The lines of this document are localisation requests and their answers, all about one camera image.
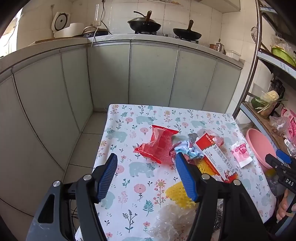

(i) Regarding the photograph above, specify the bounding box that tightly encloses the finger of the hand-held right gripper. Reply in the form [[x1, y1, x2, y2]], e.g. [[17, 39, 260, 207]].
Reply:
[[265, 149, 296, 178]]

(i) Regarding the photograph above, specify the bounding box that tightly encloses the black induction cooker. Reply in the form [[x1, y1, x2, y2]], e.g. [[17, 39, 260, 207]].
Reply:
[[74, 28, 109, 38]]

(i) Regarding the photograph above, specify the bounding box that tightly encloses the silver white scouring sponge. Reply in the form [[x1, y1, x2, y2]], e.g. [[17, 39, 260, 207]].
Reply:
[[187, 132, 204, 142]]

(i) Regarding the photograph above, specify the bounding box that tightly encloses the kitchen counter with grey cabinets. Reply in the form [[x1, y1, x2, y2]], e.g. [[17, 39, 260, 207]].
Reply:
[[0, 32, 245, 216]]

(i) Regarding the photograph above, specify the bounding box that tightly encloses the white plastic container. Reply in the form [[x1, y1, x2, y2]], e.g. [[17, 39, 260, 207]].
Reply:
[[225, 50, 241, 61]]

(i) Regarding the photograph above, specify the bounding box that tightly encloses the clear plastic bag on rack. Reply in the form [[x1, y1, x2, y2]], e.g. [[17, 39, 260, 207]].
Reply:
[[268, 115, 289, 137]]

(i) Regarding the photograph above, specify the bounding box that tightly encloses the green onion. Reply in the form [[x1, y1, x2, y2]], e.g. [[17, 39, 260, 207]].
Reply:
[[253, 98, 288, 114]]

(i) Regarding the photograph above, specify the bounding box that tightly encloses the steel wool scourer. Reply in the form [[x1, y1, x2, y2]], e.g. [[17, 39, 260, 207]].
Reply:
[[213, 202, 225, 230]]

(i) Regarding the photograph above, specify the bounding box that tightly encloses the person's right hand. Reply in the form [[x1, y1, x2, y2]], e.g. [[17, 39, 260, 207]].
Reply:
[[276, 189, 296, 220]]

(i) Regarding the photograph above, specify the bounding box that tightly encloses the pink white packet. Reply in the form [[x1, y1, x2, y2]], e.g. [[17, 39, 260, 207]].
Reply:
[[231, 142, 253, 168]]

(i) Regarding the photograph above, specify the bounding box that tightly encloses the pale yellow vegetable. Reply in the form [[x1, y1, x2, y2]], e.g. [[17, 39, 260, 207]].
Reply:
[[261, 90, 279, 102]]

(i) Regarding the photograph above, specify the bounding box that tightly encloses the metal storage rack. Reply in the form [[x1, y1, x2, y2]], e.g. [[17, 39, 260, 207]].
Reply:
[[232, 0, 296, 163]]

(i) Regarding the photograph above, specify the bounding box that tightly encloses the red white medicine box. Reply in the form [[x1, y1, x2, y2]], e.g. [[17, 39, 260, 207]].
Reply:
[[193, 133, 238, 183]]

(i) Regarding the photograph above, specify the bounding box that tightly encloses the white rice cooker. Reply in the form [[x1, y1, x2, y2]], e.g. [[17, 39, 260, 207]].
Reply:
[[51, 11, 92, 39]]

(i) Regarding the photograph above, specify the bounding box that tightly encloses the yellow mesh sponge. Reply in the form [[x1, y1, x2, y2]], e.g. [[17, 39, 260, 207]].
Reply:
[[195, 160, 220, 179], [165, 181, 197, 210]]

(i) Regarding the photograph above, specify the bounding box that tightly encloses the metal strainer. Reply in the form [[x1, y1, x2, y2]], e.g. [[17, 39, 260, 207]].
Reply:
[[251, 27, 261, 44]]

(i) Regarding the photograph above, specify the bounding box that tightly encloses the clear plastic bag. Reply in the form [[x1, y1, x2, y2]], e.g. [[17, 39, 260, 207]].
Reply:
[[268, 115, 289, 137], [149, 203, 201, 241]]

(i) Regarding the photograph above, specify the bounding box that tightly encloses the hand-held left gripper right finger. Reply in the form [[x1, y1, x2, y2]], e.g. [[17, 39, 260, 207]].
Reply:
[[175, 153, 270, 241]]

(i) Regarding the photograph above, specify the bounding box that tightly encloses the gas stove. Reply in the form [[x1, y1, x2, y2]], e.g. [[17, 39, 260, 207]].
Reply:
[[129, 30, 201, 44]]

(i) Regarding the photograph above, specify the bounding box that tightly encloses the black jar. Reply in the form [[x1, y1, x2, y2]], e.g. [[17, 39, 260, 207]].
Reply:
[[268, 79, 286, 98]]

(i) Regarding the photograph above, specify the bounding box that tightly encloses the pink plastic basin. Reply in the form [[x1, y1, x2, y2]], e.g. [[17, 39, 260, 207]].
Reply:
[[245, 128, 278, 169]]

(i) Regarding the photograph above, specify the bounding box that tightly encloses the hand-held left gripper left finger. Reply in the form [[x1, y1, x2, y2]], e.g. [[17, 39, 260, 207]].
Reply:
[[26, 153, 118, 241]]

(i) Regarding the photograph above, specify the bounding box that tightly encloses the pink patterned bag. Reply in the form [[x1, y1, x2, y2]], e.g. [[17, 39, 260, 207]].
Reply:
[[281, 108, 296, 139]]

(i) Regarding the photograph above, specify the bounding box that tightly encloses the floral bear tablecloth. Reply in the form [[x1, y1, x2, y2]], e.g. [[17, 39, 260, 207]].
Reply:
[[75, 104, 278, 241]]

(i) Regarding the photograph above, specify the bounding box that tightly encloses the black wok with lid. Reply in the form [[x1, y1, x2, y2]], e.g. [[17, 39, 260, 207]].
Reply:
[[127, 10, 162, 33]]

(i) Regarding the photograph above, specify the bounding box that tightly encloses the blue white paper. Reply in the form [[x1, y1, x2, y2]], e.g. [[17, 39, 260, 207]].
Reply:
[[173, 140, 205, 160]]

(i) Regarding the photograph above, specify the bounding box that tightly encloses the small metal pot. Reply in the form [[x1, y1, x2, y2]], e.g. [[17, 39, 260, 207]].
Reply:
[[210, 39, 226, 54]]

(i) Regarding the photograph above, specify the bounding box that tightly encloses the clear plastic wrapper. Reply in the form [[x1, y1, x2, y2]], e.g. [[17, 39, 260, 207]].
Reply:
[[205, 129, 226, 147]]

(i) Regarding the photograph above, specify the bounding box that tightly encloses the green plastic basket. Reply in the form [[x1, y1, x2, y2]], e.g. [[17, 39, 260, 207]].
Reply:
[[270, 46, 296, 67]]

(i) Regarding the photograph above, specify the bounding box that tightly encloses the red snack wrapper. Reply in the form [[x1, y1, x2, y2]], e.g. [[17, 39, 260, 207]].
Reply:
[[132, 125, 179, 165]]

